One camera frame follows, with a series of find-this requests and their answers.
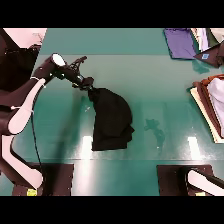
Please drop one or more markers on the cream garment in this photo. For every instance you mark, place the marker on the cream garment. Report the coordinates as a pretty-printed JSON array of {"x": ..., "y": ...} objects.
[{"x": 207, "y": 120}]

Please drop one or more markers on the dark garment with blue label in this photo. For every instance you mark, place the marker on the dark garment with blue label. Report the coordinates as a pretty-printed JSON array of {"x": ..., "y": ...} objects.
[{"x": 213, "y": 55}]

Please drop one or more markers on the white garment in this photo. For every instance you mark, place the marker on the white garment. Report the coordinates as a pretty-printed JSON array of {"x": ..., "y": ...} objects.
[
  {"x": 218, "y": 100},
  {"x": 202, "y": 37}
]

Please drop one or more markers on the purple garment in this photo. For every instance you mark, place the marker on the purple garment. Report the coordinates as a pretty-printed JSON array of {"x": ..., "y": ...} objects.
[{"x": 180, "y": 42}]

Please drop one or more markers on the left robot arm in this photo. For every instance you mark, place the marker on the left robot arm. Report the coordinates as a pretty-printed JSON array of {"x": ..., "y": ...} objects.
[{"x": 24, "y": 111}]

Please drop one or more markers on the black garment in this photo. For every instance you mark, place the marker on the black garment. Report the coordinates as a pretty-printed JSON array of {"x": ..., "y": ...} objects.
[{"x": 111, "y": 123}]

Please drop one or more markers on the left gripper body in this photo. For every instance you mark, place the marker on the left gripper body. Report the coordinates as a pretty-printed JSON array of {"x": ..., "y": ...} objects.
[{"x": 84, "y": 82}]

